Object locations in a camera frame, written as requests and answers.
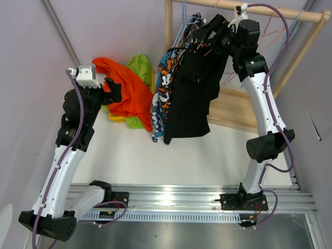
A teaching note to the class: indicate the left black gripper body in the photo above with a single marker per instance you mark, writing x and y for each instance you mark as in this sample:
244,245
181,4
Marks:
97,97

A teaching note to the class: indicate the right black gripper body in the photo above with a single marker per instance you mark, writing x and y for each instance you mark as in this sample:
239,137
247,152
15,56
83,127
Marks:
226,43

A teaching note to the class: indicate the orange patterned camo shorts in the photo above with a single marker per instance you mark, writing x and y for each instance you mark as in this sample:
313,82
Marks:
188,40

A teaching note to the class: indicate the green shorts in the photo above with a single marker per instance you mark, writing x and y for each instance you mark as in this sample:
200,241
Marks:
141,66

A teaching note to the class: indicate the black shorts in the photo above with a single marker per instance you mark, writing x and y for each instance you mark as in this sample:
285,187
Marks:
197,83

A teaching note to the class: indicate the blue patterned shorts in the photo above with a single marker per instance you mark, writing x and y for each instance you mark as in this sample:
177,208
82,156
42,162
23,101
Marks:
163,92

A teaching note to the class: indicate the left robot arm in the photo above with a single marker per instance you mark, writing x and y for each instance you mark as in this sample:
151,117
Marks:
51,216

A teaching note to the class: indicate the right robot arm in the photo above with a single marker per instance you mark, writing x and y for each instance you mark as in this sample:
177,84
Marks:
239,40

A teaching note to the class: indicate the yellow plastic tray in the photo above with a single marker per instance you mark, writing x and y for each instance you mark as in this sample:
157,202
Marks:
115,118

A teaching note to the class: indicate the wooden clothes rack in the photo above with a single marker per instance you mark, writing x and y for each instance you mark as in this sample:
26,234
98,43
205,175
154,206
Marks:
233,108

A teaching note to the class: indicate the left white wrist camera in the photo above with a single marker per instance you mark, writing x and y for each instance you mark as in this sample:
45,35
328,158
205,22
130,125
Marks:
85,76

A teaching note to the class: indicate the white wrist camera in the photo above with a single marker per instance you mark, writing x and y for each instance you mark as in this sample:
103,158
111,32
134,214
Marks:
85,76
241,14

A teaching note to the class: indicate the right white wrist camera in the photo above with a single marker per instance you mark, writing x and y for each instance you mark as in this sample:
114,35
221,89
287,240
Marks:
241,14

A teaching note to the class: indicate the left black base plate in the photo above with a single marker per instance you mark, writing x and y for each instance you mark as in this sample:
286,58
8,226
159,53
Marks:
118,196

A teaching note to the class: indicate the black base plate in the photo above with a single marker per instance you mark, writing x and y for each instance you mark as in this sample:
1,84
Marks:
118,196
237,202

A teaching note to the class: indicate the aluminium mounting rail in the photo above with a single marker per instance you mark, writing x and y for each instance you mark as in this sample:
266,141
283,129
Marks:
172,198

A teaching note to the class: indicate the slotted cable duct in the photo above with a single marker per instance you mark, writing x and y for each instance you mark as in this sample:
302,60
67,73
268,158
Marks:
178,217

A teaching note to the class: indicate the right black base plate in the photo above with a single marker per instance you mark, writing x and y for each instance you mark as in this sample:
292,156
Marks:
237,202

